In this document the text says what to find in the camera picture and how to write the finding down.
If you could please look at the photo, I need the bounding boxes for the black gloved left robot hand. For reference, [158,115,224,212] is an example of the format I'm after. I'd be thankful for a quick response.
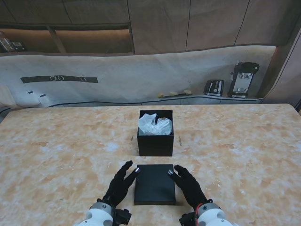
[102,161,142,209]

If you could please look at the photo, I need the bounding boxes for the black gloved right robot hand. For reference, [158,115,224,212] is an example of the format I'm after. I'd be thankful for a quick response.
[167,164,209,210]

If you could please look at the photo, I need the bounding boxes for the black gift box lid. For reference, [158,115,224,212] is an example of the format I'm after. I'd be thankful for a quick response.
[134,164,176,206]

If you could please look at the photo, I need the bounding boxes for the white printed plastic bag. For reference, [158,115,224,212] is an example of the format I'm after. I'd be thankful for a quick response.
[138,113,174,137]

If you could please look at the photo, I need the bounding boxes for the open black gift box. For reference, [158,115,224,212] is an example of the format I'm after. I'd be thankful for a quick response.
[137,110,175,157]

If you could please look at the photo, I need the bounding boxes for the grey kitchen counter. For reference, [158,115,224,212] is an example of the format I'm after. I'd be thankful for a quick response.
[47,93,264,108]

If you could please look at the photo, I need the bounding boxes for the dark cutting board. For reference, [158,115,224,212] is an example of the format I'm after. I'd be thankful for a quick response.
[162,93,193,98]

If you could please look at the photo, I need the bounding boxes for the black silver coffee machine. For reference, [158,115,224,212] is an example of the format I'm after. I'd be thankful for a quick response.
[227,61,260,98]

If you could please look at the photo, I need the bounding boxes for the small black shelf item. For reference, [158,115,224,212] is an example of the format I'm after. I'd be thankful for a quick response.
[11,41,27,51]

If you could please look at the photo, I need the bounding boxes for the red right wrist cable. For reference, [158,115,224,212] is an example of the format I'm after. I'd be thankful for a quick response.
[193,203,204,218]

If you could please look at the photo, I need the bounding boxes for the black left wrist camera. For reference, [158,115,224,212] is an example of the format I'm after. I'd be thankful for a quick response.
[114,208,131,226]

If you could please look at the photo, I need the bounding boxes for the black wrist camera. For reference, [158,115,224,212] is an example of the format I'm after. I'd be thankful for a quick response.
[114,208,131,226]
[179,211,197,226]

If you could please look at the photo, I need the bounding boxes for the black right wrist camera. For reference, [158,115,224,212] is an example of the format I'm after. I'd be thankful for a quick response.
[179,211,197,226]

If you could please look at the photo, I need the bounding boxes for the dark wall strip with rings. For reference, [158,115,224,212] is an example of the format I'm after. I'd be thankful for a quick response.
[20,75,99,84]

